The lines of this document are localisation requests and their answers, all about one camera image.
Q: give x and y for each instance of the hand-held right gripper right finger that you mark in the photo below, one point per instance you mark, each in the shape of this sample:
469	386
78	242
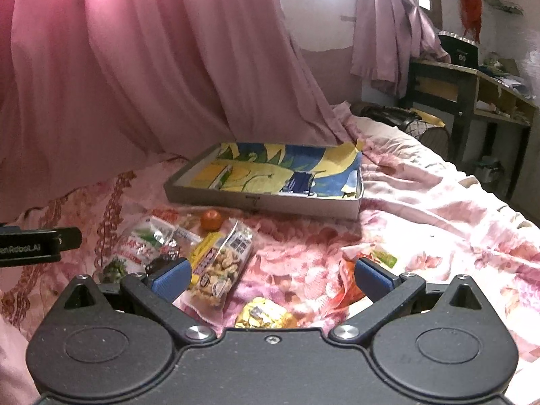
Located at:
373	280

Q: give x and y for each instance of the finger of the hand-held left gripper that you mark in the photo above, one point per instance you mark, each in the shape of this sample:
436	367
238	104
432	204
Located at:
42	235

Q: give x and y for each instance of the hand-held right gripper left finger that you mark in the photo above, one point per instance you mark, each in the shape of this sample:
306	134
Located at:
171	280

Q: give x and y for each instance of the dark snack packet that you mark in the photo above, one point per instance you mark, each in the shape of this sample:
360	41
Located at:
155	265

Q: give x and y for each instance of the green and white snack packet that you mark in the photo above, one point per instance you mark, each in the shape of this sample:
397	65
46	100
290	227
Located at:
143	236

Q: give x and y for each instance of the clear peanut snack packet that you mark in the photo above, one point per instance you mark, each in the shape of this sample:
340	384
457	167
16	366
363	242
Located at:
223	261

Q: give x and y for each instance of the gold foil snack packet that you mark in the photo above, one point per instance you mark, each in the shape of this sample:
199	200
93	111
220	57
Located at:
261	314

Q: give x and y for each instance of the grey box with yellow-blue lining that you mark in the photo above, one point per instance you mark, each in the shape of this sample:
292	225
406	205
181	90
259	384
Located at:
261	206

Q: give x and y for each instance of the orange-red snack packet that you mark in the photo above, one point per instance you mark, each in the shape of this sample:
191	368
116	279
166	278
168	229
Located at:
348	274

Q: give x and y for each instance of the yellow snack bar packet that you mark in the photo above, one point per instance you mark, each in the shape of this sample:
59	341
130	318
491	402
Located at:
204	249

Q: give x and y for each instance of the small orange tangerine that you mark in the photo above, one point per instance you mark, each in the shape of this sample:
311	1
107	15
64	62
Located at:
210	220

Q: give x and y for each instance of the pink floral bedsheet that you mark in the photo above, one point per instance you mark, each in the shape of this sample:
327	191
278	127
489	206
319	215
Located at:
422	219

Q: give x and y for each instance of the slim green-white packet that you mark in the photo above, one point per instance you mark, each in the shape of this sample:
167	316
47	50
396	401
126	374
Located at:
221	176

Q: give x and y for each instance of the blue packet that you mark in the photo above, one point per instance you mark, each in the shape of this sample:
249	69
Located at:
299	183

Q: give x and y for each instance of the black mesh basket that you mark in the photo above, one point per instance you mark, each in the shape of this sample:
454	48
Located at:
400	120

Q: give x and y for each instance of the yellow paper bag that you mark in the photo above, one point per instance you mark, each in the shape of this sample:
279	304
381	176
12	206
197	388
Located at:
428	117

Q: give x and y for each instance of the large pink curtain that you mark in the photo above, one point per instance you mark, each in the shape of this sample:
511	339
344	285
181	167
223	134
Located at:
126	63

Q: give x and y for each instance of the dark wooden desk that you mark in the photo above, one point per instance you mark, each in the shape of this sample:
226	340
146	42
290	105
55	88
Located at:
462	93

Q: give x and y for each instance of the small lilac curtain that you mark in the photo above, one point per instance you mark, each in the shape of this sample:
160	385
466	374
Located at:
388	38

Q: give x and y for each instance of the black box with studs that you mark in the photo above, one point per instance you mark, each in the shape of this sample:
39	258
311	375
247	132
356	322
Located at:
457	50

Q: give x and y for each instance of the pile of papers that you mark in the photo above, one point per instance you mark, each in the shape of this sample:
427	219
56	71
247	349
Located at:
504	69

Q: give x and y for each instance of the red hanging cloth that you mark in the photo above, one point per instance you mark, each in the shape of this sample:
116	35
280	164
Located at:
470	0

